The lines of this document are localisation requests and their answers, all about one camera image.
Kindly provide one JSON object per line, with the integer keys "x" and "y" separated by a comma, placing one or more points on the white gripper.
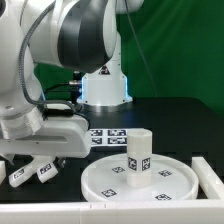
{"x": 60, "y": 137}

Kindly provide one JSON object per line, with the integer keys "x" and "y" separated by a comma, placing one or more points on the white round table top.
{"x": 119, "y": 178}

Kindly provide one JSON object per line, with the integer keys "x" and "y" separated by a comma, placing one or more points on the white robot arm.
{"x": 75, "y": 34}

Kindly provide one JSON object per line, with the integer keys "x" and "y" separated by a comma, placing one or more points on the white block at left edge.
{"x": 2, "y": 171}

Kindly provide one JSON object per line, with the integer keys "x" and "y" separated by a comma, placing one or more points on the white marker sheet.
{"x": 109, "y": 137}

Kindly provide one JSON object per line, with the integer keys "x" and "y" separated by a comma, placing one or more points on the white L-shaped fence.
{"x": 209, "y": 210}

